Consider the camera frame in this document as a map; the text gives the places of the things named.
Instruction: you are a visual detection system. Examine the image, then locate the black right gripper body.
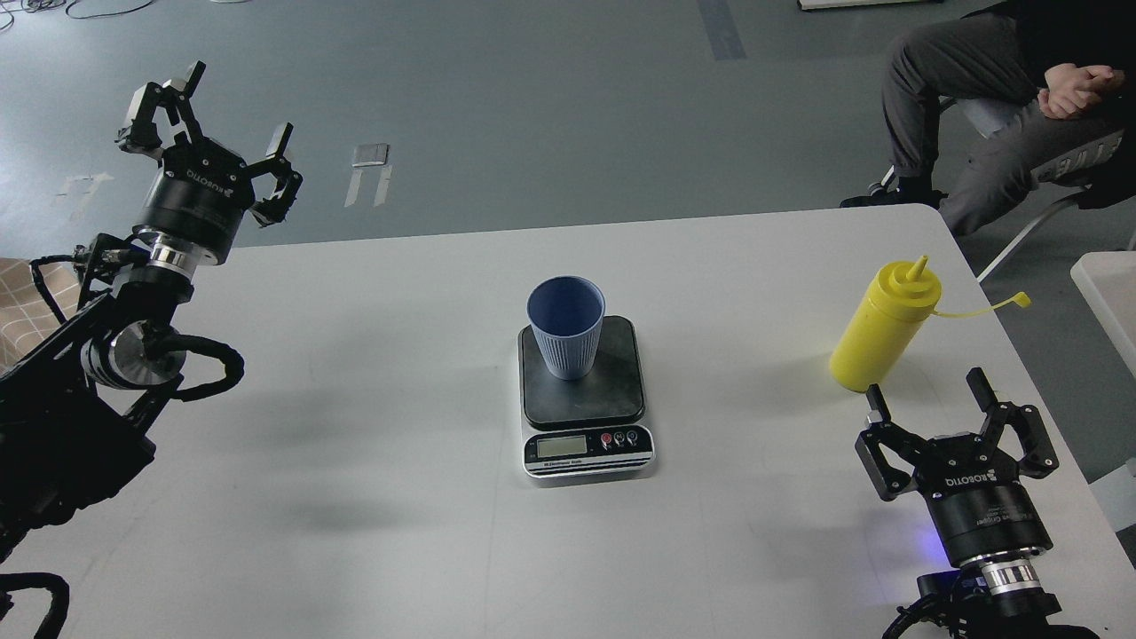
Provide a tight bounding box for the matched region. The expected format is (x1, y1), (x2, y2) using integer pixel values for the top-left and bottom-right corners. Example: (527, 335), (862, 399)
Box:
(914, 434), (1055, 569)

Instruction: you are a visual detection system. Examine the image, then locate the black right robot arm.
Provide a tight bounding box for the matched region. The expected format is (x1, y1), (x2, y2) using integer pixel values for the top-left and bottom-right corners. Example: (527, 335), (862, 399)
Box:
(855, 367), (1094, 638)

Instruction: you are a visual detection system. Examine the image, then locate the digital kitchen scale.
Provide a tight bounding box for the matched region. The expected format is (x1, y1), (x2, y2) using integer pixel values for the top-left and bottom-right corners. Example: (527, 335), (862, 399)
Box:
(517, 315), (655, 482)

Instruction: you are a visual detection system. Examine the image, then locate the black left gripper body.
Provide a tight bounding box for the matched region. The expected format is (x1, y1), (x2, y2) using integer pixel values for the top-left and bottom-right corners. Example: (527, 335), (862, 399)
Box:
(131, 142), (253, 265)

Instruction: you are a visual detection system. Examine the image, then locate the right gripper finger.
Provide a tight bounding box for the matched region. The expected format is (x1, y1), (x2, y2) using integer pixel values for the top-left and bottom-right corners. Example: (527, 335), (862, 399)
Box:
(855, 383), (933, 503)
(966, 367), (1060, 486)

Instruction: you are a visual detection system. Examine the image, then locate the white side table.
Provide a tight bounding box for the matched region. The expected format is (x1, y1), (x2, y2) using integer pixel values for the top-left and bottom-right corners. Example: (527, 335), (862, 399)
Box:
(1070, 250), (1135, 373)

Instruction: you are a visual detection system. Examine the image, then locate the seated person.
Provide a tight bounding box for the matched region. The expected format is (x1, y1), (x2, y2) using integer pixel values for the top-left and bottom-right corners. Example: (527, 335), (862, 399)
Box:
(843, 1), (1135, 236)

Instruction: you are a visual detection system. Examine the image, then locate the grey floor plate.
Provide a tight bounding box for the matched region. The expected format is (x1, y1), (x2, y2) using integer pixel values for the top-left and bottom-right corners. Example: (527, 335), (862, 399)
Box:
(351, 143), (391, 169)

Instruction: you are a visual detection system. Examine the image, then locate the yellow squeeze bottle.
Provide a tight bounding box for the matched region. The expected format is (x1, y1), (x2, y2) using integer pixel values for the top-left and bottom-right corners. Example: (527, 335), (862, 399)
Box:
(828, 255), (1033, 393)

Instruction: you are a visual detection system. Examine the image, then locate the grey chair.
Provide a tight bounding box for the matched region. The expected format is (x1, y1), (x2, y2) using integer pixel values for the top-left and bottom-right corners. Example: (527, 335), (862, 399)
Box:
(879, 93), (1136, 285)

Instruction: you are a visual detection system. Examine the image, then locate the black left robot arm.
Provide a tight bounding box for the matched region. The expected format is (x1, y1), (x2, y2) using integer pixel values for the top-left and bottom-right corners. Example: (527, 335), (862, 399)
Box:
(1, 61), (302, 557)

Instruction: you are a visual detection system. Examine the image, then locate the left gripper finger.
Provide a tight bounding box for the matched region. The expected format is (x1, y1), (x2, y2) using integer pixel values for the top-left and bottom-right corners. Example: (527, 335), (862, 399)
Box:
(239, 122), (302, 226)
(115, 61), (208, 171)

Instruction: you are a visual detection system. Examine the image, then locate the blue ribbed cup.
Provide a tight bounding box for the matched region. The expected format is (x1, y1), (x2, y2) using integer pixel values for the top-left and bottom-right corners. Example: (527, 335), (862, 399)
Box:
(525, 275), (607, 381)

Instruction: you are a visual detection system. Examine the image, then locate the beige checkered cloth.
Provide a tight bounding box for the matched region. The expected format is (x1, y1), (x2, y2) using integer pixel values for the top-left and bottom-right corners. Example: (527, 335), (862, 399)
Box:
(1, 257), (80, 373)

